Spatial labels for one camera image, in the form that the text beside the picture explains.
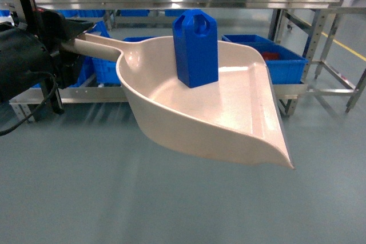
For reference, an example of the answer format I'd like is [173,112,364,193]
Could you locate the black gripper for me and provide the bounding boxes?
[8,9,95,89]

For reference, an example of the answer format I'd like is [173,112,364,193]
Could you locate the blue plastic part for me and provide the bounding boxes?
[172,9,218,88]

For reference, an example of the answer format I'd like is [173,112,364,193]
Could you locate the beige plastic dustpan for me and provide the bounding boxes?
[62,33,293,168]

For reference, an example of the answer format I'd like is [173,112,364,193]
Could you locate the blue crate left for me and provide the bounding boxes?
[92,36,154,85]

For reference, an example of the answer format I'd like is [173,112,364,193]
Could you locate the blue crate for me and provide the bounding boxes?
[92,36,154,85]
[221,34,308,85]

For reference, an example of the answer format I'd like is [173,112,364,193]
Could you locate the blue crate right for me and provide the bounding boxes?
[221,34,308,85]

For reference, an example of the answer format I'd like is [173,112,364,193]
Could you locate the black cable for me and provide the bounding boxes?
[0,71,59,137]

